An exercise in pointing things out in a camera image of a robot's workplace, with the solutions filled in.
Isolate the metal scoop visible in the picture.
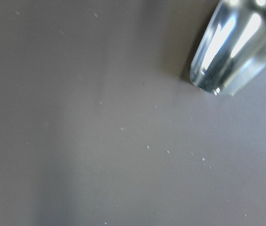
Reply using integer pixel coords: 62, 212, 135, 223
190, 0, 266, 96

